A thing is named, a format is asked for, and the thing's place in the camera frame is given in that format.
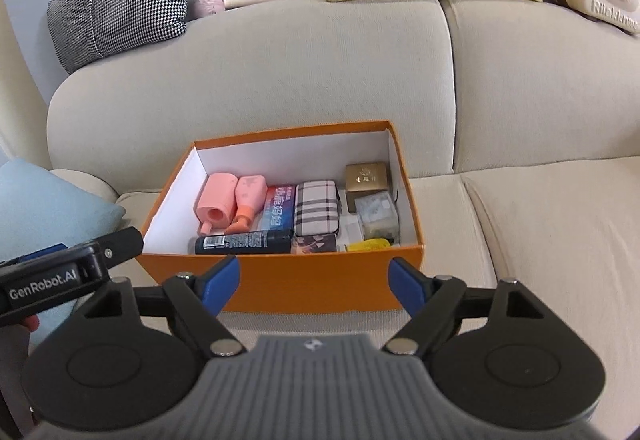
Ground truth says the dark blue spray can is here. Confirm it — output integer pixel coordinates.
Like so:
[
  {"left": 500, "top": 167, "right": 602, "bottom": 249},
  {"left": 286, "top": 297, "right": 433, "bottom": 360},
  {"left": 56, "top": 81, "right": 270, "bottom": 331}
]
[{"left": 194, "top": 229, "right": 295, "bottom": 255}]

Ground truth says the pink massage hammer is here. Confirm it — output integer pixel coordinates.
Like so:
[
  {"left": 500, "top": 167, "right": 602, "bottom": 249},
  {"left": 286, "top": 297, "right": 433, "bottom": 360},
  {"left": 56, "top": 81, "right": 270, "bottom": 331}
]
[{"left": 194, "top": 0, "right": 301, "bottom": 18}]

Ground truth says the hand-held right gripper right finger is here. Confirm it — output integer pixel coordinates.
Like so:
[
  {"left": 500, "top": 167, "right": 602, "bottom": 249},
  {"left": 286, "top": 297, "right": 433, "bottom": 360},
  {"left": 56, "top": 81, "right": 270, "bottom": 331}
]
[{"left": 381, "top": 257, "right": 548, "bottom": 355}]

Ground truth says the small gold box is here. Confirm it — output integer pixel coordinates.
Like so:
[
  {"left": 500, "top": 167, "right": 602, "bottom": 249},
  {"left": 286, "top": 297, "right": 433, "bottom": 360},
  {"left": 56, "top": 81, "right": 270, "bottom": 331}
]
[{"left": 345, "top": 161, "right": 391, "bottom": 213}]

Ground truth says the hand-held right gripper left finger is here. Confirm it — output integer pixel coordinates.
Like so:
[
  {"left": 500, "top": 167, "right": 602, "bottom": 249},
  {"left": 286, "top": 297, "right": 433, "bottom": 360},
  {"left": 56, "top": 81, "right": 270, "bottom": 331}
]
[{"left": 80, "top": 255, "right": 247, "bottom": 357}]

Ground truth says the plaid zip case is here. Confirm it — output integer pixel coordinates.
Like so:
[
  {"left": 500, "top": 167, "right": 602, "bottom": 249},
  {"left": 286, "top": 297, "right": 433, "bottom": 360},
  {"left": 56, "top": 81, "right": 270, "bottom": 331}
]
[{"left": 292, "top": 179, "right": 343, "bottom": 237}]

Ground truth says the orange cardboard box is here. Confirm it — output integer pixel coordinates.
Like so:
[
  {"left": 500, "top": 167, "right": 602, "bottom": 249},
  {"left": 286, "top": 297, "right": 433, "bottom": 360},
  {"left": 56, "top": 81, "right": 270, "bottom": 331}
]
[{"left": 135, "top": 120, "right": 426, "bottom": 313}]

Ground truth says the clear plastic cube box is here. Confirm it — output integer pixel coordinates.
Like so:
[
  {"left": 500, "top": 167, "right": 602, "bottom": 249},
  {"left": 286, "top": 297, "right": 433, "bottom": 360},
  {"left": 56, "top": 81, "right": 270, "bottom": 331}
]
[{"left": 354, "top": 191, "right": 401, "bottom": 241}]

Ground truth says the houndstooth pillow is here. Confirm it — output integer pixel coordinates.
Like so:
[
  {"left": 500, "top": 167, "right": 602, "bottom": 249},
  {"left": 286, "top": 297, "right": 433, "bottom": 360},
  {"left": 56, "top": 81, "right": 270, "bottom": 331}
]
[{"left": 47, "top": 0, "right": 191, "bottom": 75}]

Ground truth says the large pink bottle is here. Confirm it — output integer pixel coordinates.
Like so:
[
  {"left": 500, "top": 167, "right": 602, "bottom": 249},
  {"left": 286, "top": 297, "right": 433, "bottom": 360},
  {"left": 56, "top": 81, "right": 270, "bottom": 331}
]
[{"left": 196, "top": 173, "right": 240, "bottom": 235}]

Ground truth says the small pink bottle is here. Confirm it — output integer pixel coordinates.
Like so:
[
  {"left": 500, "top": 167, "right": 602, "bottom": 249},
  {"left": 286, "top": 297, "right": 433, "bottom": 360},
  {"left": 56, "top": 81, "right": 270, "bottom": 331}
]
[{"left": 224, "top": 175, "right": 268, "bottom": 235}]

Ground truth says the yellow tape measure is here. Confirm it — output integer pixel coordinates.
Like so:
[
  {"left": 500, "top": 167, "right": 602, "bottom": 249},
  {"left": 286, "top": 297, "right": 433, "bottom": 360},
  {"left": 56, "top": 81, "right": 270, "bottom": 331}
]
[{"left": 346, "top": 237, "right": 396, "bottom": 252}]

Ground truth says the light blue pillow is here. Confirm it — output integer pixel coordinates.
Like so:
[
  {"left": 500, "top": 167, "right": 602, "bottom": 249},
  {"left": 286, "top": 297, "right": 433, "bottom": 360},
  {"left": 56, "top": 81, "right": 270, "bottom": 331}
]
[{"left": 0, "top": 157, "right": 127, "bottom": 351}]

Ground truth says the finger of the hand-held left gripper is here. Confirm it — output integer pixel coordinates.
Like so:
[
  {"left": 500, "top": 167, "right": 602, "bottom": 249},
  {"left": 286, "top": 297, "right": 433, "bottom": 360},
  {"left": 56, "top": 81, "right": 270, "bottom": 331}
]
[
  {"left": 0, "top": 243, "right": 68, "bottom": 269},
  {"left": 97, "top": 227, "right": 146, "bottom": 267}
]

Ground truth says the person's left hand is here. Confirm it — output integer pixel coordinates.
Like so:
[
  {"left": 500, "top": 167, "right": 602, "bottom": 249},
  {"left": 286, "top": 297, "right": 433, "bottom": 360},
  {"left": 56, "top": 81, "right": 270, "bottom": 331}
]
[{"left": 12, "top": 314, "right": 42, "bottom": 336}]

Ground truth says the red blue toothpaste box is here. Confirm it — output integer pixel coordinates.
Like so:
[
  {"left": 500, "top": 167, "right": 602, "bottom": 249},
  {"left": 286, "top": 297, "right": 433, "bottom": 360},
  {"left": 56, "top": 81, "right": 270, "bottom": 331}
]
[{"left": 257, "top": 183, "right": 298, "bottom": 233}]

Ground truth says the dark patterned card box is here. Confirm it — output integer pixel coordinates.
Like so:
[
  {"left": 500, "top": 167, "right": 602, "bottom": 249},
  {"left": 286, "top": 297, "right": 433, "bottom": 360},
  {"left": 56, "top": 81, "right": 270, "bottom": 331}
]
[{"left": 291, "top": 233, "right": 340, "bottom": 254}]

